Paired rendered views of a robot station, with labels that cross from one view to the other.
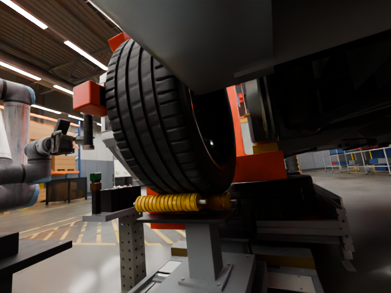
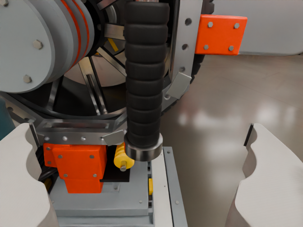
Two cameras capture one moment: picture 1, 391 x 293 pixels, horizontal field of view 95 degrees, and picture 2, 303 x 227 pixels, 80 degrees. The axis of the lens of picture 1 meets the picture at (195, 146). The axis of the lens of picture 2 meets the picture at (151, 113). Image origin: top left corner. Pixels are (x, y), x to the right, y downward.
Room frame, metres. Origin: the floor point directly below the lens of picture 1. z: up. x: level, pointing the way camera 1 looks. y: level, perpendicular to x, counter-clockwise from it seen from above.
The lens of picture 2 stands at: (0.81, 0.60, 0.89)
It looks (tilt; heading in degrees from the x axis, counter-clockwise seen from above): 30 degrees down; 243
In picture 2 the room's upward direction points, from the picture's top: 3 degrees clockwise
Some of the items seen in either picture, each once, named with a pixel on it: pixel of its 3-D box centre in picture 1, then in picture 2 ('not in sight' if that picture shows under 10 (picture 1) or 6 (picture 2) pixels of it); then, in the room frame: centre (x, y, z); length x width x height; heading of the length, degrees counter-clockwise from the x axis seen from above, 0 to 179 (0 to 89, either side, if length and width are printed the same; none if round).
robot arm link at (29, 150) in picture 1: (39, 149); not in sight; (0.89, 0.78, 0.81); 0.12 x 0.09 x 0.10; 66
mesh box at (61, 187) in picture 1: (67, 190); not in sight; (7.73, 5.64, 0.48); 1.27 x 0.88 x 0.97; 74
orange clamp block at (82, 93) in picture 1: (95, 100); (214, 34); (0.51, 0.28, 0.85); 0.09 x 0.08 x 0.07; 156
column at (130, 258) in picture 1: (132, 246); not in sight; (1.14, 0.44, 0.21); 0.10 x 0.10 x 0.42; 66
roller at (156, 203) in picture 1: (167, 202); (127, 136); (0.65, 0.12, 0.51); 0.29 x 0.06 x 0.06; 66
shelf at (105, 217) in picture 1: (126, 208); not in sight; (1.11, 0.45, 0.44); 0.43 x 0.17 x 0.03; 156
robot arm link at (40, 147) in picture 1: (49, 146); not in sight; (0.85, 0.71, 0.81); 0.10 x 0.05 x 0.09; 156
